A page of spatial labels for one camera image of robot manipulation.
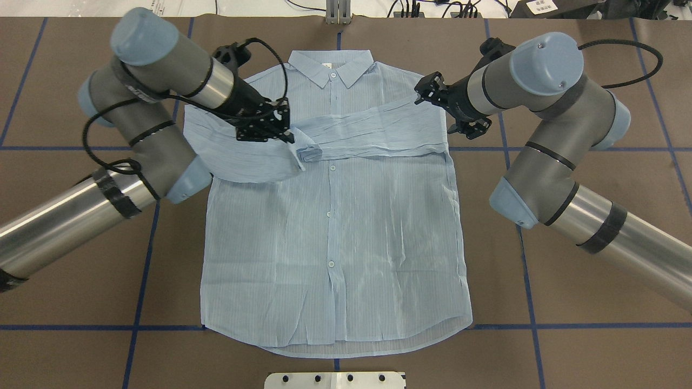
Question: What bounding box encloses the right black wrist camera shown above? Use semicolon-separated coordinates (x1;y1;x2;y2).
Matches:
479;37;516;63

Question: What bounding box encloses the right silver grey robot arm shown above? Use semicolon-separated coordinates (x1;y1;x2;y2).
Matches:
414;32;691;311

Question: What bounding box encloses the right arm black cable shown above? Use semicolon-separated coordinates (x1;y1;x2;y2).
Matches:
577;39;664;90

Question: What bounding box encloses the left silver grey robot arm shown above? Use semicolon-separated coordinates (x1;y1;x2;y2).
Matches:
1;7;295;292

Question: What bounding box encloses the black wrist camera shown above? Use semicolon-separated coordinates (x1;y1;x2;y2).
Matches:
479;37;516;63
211;41;251;73

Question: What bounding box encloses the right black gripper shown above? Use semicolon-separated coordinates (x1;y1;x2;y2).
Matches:
414;71;492;140

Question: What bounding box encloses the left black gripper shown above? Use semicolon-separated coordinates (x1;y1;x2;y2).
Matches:
230;77;295;144

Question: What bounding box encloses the light blue button-up shirt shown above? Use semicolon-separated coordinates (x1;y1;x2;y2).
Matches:
184;51;474;359

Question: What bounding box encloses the grey aluminium profile post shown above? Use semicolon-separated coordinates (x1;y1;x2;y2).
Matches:
325;0;352;25

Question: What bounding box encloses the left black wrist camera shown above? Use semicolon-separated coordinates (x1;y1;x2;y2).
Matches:
211;41;251;73

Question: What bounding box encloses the black power adapter box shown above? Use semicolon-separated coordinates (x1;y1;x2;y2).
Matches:
510;1;601;19

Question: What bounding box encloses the brown paper table cover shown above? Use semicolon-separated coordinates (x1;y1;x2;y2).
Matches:
1;15;691;388

